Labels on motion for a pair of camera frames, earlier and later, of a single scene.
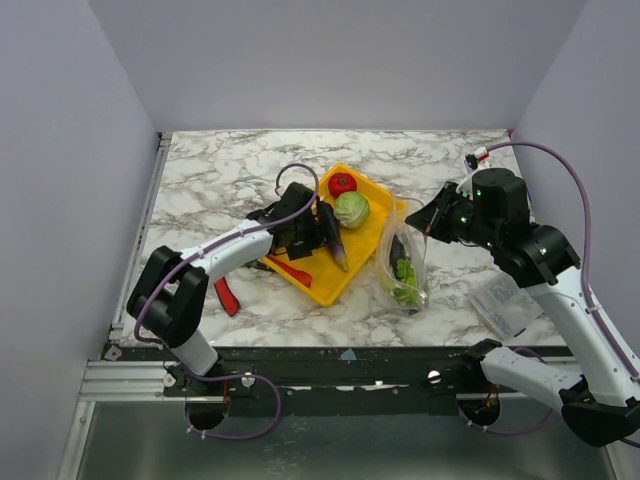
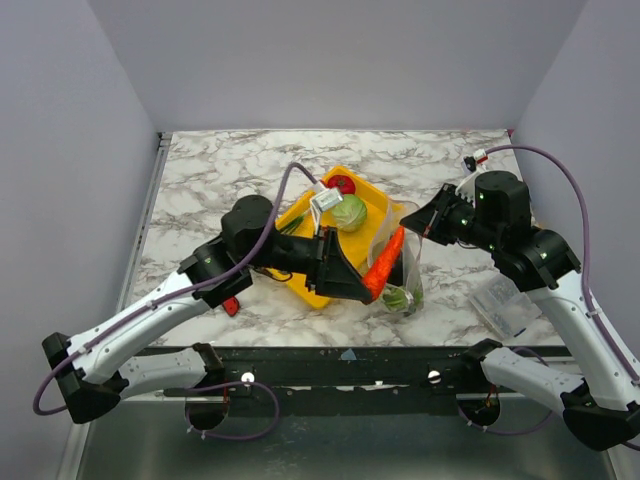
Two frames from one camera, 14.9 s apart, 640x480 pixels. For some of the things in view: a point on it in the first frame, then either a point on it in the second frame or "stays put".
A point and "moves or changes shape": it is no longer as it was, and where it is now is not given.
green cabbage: [351, 209] stays put
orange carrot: [300, 275] moves or changes shape
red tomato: [339, 183] stays put
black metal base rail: [351, 381] stays put
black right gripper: [441, 213] stays put
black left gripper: [300, 250] -> [334, 276]
